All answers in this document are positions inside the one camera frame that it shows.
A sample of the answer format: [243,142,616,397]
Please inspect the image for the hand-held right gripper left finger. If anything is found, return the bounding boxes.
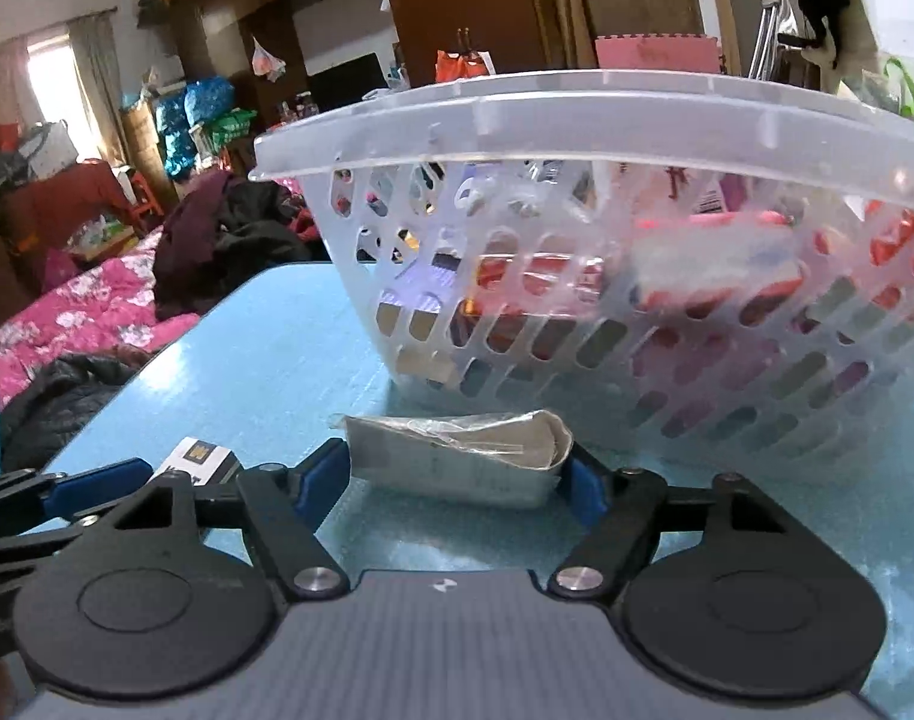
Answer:
[110,437,353,602]

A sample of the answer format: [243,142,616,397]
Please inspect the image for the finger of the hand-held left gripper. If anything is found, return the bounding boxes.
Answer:
[40,459,160,521]

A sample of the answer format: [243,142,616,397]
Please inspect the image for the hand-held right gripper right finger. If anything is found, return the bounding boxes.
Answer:
[548,444,797,602]

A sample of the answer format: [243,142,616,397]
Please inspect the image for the small box with yellow label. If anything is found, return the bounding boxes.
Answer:
[155,436,242,490]

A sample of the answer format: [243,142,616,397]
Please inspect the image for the plastic-wrapped grey box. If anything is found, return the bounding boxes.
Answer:
[343,409,576,511]

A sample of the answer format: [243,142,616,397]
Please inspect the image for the white plastic basket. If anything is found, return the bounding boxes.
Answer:
[248,68,914,482]

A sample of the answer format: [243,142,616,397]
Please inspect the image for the black padded jacket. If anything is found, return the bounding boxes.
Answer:
[0,350,152,475]

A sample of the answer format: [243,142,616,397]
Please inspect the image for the pink floral blanket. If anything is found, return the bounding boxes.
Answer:
[0,223,205,411]

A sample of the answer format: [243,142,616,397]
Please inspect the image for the dark purple clothing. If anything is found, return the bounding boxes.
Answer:
[152,168,332,321]

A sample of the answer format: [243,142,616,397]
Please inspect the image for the red and white packet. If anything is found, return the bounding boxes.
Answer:
[628,212,808,314]

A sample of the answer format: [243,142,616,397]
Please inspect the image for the red cloth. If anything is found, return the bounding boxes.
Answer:
[0,160,141,257]

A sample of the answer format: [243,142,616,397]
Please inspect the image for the white patterned bag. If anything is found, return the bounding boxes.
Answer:
[17,119,81,182]

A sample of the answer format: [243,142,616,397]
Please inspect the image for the blue plastic bags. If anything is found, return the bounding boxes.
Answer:
[152,76,238,179]

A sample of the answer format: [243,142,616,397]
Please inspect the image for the black television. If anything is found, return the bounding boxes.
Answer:
[306,52,384,115]

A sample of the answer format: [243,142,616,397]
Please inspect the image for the window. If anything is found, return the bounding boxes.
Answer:
[25,33,100,167]

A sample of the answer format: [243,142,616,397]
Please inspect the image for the beige curtain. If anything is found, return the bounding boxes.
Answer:
[0,10,130,164]

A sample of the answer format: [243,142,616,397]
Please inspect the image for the white and red plastic bag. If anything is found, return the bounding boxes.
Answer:
[250,37,288,84]

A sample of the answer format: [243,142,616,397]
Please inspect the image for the orange and white plastic bag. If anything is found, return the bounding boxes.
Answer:
[435,30,497,85]

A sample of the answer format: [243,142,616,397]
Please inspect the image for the pink foam mat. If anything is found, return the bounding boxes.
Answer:
[595,33,725,75]

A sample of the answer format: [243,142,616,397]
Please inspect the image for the brown wooden wardrobe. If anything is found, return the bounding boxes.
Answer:
[163,0,572,130]

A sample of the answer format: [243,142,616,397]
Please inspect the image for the green tote bag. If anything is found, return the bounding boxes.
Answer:
[860,55,914,122]

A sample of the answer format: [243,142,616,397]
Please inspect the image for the metal walking frame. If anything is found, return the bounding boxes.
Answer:
[748,0,804,85]

